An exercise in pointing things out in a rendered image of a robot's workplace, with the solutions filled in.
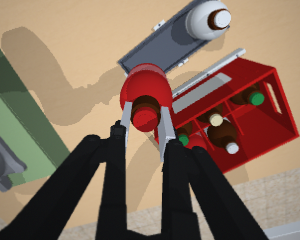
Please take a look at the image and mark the white bottle with brown band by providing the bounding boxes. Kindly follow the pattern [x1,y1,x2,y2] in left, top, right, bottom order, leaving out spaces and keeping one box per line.
[185,0,231,40]

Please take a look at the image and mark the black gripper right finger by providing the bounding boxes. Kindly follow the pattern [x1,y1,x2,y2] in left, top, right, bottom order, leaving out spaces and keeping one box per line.
[158,106,269,240]

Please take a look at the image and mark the red bottle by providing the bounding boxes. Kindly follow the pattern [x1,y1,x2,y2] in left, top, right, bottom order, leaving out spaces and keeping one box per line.
[120,63,173,132]
[184,132,207,150]

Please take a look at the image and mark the brown bottle with white cap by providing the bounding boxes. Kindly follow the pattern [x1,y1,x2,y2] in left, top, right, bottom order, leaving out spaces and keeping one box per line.
[204,117,239,154]

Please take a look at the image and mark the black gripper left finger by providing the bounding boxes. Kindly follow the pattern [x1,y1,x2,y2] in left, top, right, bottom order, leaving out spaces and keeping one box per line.
[0,101,132,240]

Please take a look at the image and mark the brown glass bottle with cream cap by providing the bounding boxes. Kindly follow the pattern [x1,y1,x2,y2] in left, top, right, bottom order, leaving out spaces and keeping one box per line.
[196,103,223,126]

